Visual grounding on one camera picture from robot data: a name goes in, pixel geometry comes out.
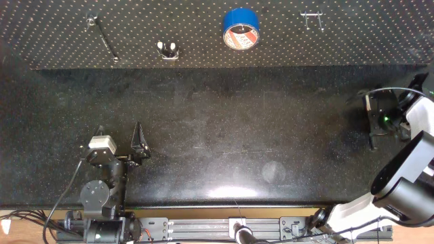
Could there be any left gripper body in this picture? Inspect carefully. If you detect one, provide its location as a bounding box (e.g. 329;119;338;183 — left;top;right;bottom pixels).
115;153;151;167

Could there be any black pegboard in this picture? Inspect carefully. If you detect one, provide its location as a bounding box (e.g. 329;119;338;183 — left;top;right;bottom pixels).
0;0;434;70

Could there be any wrench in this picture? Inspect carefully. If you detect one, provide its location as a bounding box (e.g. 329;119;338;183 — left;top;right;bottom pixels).
85;11;121;63

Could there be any metal hook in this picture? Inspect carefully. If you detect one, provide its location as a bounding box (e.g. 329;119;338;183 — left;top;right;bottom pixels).
299;10;325;33
156;41;180;62

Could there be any roll of blue tape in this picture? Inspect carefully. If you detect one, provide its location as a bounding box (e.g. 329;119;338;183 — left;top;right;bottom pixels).
222;7;261;52

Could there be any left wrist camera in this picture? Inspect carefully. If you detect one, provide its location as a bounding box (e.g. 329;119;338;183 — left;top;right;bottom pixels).
87;134;118;154

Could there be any black cable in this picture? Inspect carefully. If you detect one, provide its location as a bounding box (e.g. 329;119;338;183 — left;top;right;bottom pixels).
42;158;84;244
325;86;434;239

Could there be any mounting rail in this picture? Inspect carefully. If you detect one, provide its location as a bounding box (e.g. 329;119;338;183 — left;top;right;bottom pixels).
56;216;394;244

